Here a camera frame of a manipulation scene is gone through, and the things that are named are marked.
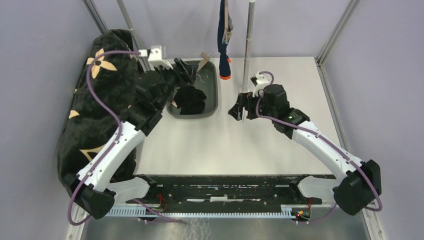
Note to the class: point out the grey plastic basin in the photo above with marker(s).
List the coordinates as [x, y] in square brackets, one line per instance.
[206, 81]

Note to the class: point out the right metal rack pole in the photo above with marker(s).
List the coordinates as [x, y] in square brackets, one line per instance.
[248, 45]

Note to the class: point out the grey cable duct strip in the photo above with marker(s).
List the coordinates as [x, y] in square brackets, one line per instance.
[139, 211]

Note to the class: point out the aluminium frame rail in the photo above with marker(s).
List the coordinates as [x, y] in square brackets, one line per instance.
[337, 31]

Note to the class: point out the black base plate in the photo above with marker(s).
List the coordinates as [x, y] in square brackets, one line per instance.
[225, 193]

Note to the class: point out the black underwear white waistband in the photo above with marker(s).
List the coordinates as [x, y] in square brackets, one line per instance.
[190, 100]

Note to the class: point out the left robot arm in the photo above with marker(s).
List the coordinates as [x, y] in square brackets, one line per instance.
[91, 188]

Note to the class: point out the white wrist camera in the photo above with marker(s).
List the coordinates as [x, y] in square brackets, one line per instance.
[155, 57]
[259, 80]

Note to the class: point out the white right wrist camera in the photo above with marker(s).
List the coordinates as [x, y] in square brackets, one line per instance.
[259, 80]

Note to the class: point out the wooden clip hanger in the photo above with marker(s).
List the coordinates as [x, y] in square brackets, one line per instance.
[205, 59]
[228, 27]

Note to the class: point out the white right pole base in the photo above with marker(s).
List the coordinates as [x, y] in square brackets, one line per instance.
[242, 101]

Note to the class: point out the navy orange underwear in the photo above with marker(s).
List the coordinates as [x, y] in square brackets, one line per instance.
[224, 59]

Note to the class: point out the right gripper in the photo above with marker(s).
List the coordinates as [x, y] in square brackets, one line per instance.
[245, 99]

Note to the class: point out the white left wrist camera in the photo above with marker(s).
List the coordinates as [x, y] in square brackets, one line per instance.
[155, 57]

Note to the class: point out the black floral plush blanket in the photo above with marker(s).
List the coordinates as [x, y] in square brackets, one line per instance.
[90, 126]

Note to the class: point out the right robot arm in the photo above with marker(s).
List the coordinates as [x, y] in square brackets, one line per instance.
[356, 184]

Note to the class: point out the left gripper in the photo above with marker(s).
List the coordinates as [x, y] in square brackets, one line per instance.
[189, 71]

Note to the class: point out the metal rack pole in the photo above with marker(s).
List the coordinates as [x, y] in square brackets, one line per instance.
[131, 29]
[248, 45]

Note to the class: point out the left metal rack pole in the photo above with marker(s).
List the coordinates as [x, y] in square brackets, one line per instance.
[131, 29]

